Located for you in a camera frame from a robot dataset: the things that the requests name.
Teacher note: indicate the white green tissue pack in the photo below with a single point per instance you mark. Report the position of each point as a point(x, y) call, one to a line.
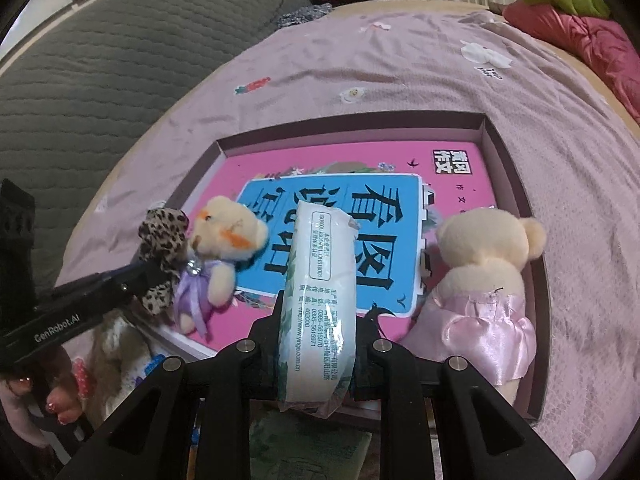
point(320, 310)

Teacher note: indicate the blue knitted cloth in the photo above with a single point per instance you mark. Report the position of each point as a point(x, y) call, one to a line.
point(302, 15)

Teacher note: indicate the teddy bear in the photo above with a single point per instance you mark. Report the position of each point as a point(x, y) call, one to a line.
point(480, 270)
point(225, 235)

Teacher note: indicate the grey cardboard box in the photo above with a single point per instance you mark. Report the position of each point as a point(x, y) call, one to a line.
point(505, 170)

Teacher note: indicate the grey quilted headboard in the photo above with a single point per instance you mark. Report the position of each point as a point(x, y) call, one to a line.
point(100, 85)

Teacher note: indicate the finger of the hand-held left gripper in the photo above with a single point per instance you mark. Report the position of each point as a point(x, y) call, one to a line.
point(125, 280)

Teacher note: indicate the person's left hand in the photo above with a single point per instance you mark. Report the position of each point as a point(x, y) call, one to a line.
point(60, 405)

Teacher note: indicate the leopard print scrunchie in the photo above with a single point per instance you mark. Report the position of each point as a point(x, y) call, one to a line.
point(162, 230)

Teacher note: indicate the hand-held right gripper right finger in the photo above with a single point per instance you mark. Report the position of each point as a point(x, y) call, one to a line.
point(370, 330)

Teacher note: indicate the pink quilt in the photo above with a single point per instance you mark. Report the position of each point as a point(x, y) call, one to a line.
point(590, 45)

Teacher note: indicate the pink and blue book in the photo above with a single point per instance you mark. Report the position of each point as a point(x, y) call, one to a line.
point(350, 170)

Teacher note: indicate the purple printed bed sheet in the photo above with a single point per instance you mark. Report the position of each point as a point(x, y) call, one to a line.
point(400, 60)

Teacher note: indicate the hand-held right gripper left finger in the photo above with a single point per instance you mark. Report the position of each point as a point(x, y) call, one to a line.
point(265, 330)

